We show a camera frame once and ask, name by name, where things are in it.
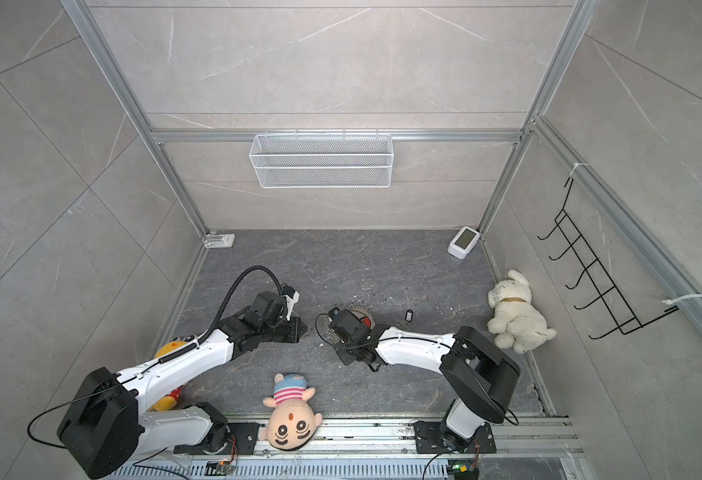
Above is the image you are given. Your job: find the metal keyring holder red handle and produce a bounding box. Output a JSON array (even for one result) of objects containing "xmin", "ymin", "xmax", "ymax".
[{"xmin": 348, "ymin": 307, "xmax": 375, "ymax": 329}]

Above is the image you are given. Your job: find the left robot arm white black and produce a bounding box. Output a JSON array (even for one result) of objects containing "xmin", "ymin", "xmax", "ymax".
[{"xmin": 57, "ymin": 289, "xmax": 307, "ymax": 479}]

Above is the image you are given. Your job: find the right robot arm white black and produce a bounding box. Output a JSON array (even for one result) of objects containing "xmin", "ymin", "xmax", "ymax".
[{"xmin": 326, "ymin": 308, "xmax": 520, "ymax": 451}]

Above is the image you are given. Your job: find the plush doll striped hat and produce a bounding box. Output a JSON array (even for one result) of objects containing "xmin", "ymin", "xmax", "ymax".
[{"xmin": 258, "ymin": 373, "xmax": 323, "ymax": 451}]

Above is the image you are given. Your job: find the yellow red plush toy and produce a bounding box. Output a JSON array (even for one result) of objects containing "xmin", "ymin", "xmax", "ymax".
[{"xmin": 148, "ymin": 337, "xmax": 188, "ymax": 412}]

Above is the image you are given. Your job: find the white digital clock device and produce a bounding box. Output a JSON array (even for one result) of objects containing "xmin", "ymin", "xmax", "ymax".
[{"xmin": 447, "ymin": 226, "xmax": 481, "ymax": 260}]

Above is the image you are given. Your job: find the white plush dog toy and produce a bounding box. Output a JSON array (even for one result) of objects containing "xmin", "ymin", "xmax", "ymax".
[{"xmin": 487, "ymin": 269, "xmax": 557, "ymax": 354}]

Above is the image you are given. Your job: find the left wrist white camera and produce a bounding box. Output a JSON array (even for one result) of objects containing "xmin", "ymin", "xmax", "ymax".
[{"xmin": 281, "ymin": 284, "xmax": 300, "ymax": 321}]

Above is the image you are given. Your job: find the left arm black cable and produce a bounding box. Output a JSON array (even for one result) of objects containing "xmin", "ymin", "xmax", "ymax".
[{"xmin": 206, "ymin": 265, "xmax": 286, "ymax": 337}]

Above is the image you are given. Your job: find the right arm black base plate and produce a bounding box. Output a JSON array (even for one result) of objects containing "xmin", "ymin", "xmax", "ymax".
[{"xmin": 413, "ymin": 421, "xmax": 497, "ymax": 455}]

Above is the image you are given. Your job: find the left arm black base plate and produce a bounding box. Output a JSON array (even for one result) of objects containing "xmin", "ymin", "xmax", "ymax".
[{"xmin": 173, "ymin": 422, "xmax": 260, "ymax": 456}]

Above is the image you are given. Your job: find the white wall socket box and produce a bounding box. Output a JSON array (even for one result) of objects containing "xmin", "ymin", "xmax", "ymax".
[{"xmin": 203, "ymin": 233, "xmax": 236, "ymax": 249}]

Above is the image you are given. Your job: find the white wire mesh basket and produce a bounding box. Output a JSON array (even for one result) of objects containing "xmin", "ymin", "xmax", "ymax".
[{"xmin": 249, "ymin": 133, "xmax": 395, "ymax": 189}]

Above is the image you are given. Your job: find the black wire hook rack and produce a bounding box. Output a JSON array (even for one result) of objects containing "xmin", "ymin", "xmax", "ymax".
[{"xmin": 537, "ymin": 178, "xmax": 680, "ymax": 341}]

